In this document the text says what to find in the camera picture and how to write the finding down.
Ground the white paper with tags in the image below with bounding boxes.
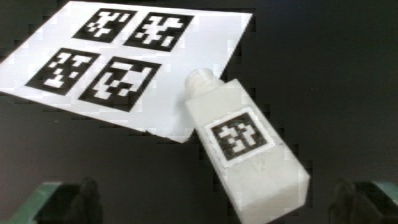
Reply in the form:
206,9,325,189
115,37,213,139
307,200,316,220
0,1,252,142

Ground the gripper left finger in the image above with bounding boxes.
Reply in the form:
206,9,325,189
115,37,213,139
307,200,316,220
2,178,103,224

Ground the white leg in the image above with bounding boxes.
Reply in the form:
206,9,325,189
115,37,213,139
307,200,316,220
185,69,309,224

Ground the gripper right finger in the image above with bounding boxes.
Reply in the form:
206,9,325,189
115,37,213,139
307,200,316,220
328,179,398,224

